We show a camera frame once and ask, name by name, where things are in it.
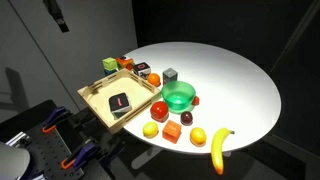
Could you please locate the small orange fruit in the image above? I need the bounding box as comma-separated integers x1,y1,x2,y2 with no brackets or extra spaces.
147,73,161,87

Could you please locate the yellow-green block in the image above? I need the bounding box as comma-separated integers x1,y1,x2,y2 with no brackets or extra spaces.
102,57,118,71

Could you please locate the black block red mark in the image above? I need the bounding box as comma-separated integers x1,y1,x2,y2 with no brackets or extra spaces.
108,93,132,119

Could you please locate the orange and white block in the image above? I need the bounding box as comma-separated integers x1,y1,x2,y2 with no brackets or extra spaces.
116,57,134,71

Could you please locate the black white block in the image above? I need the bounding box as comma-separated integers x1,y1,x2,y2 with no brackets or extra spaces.
133,62,151,79

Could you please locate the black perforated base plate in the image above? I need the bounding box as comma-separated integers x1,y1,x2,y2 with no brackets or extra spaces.
6,125,84,180

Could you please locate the teal block under yellow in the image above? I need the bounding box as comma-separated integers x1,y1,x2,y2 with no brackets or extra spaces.
104,69,118,76

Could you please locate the yellow orange fruit right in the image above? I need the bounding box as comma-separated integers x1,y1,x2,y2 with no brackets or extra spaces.
190,127,207,146

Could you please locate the purple clamp upper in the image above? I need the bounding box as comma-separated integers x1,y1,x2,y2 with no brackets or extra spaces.
41,106,68,134

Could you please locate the dark purple plum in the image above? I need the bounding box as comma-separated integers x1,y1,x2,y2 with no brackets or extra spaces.
180,111,193,125

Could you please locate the small red object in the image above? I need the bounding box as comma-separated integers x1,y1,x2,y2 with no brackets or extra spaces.
191,96,200,106

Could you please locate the purple clamp lower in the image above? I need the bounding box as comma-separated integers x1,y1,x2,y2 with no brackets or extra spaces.
61,141,97,170

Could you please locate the yellow lemon left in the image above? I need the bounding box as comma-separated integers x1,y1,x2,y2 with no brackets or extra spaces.
143,122,158,138

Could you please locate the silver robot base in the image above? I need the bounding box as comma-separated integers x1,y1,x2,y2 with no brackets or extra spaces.
0,142,31,180

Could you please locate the grey block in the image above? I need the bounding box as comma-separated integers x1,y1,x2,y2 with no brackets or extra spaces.
162,68,178,84

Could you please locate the yellow banana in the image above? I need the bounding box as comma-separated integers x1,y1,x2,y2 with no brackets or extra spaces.
211,128,234,175

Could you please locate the red tomato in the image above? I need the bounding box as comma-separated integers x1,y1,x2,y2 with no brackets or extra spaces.
150,101,169,122

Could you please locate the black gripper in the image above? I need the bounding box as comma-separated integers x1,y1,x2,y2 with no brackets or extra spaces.
43,0,69,33

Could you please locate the purple clamp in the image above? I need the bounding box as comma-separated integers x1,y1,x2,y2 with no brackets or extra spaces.
41,106,68,134
61,141,97,170

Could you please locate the green plastic bowl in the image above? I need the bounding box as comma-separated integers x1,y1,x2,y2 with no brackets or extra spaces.
161,81,196,111

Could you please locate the wooden crate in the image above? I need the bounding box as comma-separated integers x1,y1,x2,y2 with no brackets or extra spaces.
78,69,161,134

